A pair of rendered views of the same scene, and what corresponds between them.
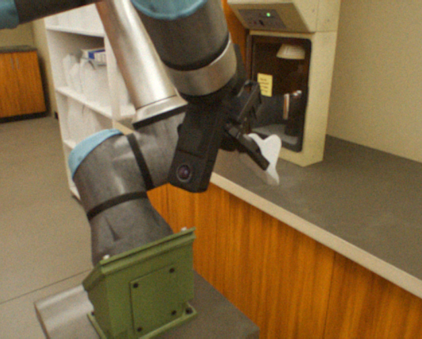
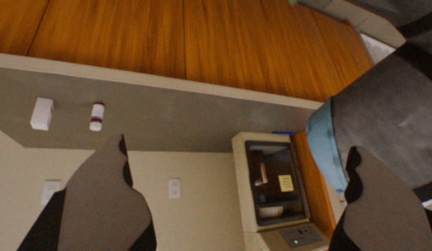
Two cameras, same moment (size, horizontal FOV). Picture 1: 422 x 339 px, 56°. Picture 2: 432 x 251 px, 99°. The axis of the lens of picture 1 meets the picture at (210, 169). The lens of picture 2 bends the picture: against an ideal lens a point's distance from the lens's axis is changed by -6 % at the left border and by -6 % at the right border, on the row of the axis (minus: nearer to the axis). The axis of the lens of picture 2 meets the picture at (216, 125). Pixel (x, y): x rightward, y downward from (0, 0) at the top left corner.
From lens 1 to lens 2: 0.48 m
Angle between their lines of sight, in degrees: 27
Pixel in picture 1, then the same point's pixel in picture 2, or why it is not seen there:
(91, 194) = not seen: outside the picture
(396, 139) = (196, 161)
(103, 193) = not seen: outside the picture
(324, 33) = (250, 230)
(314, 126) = (240, 161)
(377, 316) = (143, 45)
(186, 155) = not seen: outside the picture
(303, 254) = (212, 68)
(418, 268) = (118, 88)
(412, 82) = (195, 197)
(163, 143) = (406, 139)
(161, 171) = (394, 85)
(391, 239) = (151, 102)
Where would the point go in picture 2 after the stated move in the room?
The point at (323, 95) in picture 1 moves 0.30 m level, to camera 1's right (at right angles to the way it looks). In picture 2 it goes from (241, 185) to (192, 191)
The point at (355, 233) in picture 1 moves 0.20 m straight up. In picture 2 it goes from (174, 98) to (175, 156)
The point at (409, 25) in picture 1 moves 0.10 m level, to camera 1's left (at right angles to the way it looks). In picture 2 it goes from (205, 231) to (220, 231)
